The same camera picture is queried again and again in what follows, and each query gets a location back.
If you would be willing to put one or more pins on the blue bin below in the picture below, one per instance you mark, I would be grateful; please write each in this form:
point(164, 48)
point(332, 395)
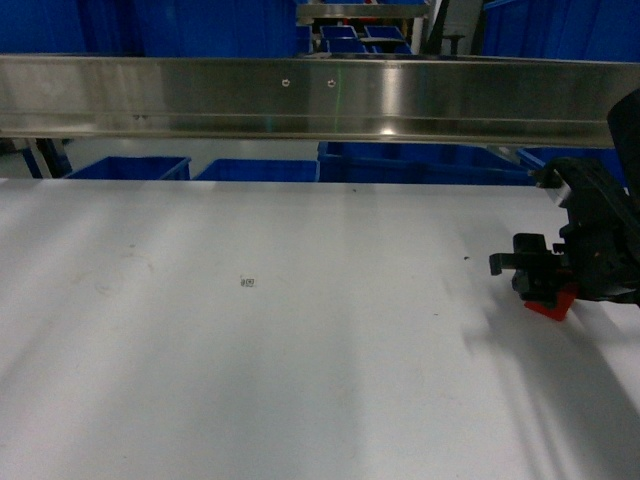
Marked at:
point(261, 170)
point(394, 163)
point(150, 168)

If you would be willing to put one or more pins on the large blue bin upper right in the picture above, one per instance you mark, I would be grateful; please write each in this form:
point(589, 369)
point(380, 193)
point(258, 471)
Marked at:
point(567, 30)

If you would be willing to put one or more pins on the blue bin below left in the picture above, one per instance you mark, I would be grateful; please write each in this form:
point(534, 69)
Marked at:
point(150, 168)

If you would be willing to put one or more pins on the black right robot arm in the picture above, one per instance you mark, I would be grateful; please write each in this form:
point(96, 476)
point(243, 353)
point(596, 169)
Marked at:
point(623, 123)

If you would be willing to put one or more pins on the red magnetic block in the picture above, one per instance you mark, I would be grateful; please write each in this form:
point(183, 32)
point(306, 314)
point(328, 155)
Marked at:
point(557, 310)

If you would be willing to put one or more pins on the blue bin below middle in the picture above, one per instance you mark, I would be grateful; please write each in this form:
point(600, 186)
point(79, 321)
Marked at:
point(261, 170)

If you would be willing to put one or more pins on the blue bin below right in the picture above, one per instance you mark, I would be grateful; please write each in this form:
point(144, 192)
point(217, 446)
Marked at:
point(394, 163)

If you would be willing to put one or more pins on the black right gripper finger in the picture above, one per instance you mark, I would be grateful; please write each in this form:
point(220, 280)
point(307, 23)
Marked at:
point(530, 255)
point(541, 287)

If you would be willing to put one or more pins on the stainless steel shelf rail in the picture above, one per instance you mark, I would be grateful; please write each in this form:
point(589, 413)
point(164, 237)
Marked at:
point(352, 98)

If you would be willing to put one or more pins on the large blue bin upper left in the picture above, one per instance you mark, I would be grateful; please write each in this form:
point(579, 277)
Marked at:
point(218, 29)

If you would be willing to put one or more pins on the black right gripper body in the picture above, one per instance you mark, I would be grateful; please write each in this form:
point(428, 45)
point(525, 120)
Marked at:
point(601, 239)

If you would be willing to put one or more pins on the large blue bin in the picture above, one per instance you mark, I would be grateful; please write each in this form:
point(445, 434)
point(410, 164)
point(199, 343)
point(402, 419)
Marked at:
point(567, 30)
point(218, 29)

